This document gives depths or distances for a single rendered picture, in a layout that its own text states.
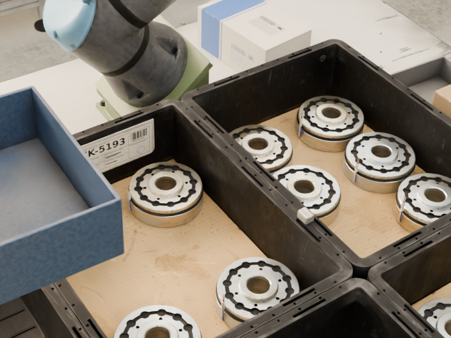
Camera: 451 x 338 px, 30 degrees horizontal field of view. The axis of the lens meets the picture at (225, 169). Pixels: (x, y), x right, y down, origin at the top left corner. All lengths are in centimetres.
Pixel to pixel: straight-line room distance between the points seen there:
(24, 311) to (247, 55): 75
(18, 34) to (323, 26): 156
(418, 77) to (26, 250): 109
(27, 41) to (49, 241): 238
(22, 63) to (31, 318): 198
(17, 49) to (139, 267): 202
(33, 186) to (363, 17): 115
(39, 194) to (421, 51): 110
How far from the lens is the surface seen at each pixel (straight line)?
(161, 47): 140
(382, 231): 118
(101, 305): 107
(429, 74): 170
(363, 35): 181
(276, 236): 108
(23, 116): 91
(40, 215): 84
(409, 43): 181
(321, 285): 96
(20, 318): 107
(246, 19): 166
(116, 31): 132
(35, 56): 301
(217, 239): 114
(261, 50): 158
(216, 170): 115
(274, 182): 107
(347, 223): 118
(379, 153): 127
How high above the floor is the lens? 165
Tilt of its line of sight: 41 degrees down
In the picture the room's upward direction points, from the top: 2 degrees clockwise
